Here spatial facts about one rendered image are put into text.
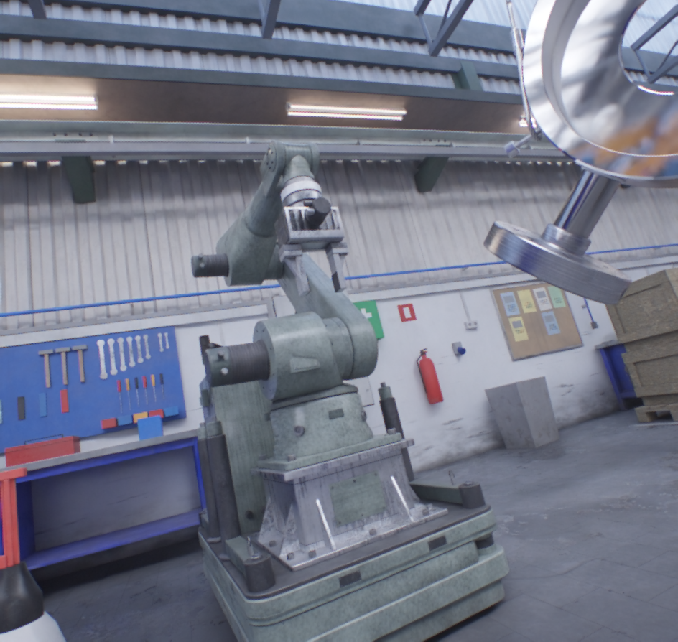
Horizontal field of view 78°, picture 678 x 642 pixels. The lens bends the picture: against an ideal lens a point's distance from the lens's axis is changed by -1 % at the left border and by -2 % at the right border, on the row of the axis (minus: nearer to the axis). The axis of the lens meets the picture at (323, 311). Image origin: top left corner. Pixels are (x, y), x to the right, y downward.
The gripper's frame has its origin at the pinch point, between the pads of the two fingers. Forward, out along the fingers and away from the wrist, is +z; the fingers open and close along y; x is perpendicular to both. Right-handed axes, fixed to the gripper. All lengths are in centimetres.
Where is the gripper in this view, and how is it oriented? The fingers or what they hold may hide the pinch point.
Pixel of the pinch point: (321, 283)
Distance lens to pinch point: 158.9
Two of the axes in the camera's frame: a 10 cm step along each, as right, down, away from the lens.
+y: -9.0, 1.0, -4.1
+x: 3.7, -3.0, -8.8
